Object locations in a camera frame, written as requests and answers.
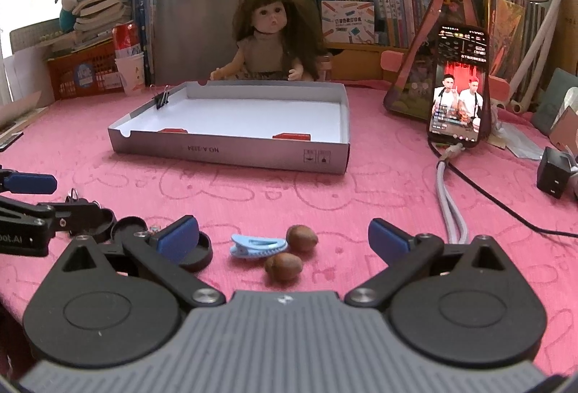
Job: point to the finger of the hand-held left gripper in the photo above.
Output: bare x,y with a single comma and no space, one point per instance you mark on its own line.
27,212
31,184

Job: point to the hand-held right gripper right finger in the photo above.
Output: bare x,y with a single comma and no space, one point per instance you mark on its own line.
387,237

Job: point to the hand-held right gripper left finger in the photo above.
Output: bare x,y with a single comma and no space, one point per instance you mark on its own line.
178,236

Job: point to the black round lid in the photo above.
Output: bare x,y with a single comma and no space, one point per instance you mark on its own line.
202,255

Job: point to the large black binder clip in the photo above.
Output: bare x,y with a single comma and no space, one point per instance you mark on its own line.
81,217

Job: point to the brown nut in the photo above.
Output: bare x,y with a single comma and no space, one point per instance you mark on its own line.
283,267
301,238

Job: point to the grey cardboard tray box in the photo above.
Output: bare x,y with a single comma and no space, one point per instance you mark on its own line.
253,117

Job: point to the pink tablecloth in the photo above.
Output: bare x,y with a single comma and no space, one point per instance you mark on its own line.
271,203

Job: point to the red tape strip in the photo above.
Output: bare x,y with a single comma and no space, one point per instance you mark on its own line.
173,130
292,136

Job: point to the orange plastic basket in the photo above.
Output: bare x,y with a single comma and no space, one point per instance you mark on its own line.
81,74

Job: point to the small black binder clip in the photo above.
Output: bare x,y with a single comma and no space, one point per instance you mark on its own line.
160,100

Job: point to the white paper cup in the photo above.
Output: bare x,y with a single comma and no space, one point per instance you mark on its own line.
131,74

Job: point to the black smartphone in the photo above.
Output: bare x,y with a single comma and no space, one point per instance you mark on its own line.
458,95

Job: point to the clear plastic bag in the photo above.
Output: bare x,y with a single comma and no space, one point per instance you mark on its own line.
519,142

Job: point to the red soda can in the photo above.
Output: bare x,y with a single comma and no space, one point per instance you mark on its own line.
126,38

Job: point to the black charger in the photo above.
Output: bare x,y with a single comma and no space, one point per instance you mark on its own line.
554,174

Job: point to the blue white plush toy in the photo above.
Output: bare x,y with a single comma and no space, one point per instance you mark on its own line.
67,7

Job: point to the upright blue books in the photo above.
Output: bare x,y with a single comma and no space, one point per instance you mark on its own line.
145,27

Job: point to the pile of lying books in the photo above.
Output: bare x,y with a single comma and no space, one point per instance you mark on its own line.
108,0

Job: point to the pale pink box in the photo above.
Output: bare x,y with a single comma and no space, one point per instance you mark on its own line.
564,129

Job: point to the brown-haired doll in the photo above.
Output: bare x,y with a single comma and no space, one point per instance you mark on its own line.
268,45

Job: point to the translucent storage box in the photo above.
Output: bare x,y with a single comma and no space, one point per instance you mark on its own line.
198,22

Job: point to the dark green book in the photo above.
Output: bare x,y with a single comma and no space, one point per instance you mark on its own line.
553,99

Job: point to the colourful printed box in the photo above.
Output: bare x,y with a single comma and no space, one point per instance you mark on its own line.
347,22

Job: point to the brown cardboard box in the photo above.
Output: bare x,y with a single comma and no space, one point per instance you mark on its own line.
566,36

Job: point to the white tube frame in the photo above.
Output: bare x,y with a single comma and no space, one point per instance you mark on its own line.
546,32

